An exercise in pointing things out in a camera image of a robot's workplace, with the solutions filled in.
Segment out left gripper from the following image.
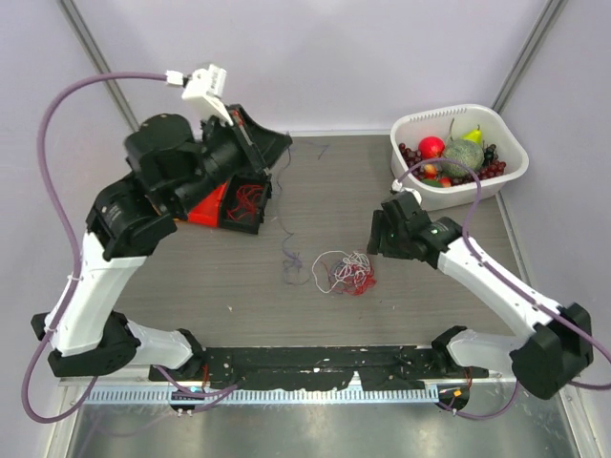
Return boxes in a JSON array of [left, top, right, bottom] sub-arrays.
[[172, 104, 293, 216]]

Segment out red cable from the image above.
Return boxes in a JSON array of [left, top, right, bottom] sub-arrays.
[[226, 183, 266, 221]]

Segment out cable bundle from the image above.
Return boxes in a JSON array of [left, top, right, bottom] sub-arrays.
[[310, 249, 378, 296]]

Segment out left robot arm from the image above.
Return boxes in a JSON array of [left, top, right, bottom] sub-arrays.
[[32, 104, 292, 381]]

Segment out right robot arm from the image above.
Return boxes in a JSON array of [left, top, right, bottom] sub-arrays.
[[367, 192, 594, 400]]

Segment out black plastic bin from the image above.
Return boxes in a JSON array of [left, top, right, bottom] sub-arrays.
[[219, 173, 272, 235]]

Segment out small red fruit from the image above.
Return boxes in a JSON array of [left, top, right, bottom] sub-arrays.
[[422, 164, 452, 188]]

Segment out dark red grape bunch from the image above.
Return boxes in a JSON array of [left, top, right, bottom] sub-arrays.
[[398, 143, 425, 180]]

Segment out red apple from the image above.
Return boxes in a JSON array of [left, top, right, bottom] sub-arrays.
[[418, 136, 445, 159]]

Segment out red plastic bin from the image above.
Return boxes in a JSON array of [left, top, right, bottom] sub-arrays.
[[187, 182, 227, 228]]

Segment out green melon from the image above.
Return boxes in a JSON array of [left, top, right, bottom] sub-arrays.
[[440, 139, 484, 177]]

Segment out dark grape bunch right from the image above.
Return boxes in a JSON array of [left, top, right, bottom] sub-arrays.
[[451, 160, 507, 185]]

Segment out white fruit basket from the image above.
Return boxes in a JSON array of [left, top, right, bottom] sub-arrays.
[[390, 104, 529, 211]]

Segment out green pear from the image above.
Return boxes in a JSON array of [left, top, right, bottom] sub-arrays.
[[462, 125, 483, 146]]

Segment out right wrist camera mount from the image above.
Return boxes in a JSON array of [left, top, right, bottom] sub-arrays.
[[390, 179, 422, 205]]

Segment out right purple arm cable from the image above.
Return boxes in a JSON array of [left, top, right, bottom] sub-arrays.
[[391, 156, 611, 421]]

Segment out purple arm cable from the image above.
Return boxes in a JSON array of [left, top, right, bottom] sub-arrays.
[[391, 156, 611, 421], [22, 71, 187, 425]]

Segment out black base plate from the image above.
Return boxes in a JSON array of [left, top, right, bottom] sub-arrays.
[[174, 345, 489, 391]]

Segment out white slotted cable duct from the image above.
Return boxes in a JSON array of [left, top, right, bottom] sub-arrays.
[[86, 385, 439, 406]]

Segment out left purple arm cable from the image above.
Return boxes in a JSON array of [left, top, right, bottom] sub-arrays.
[[22, 71, 187, 425]]

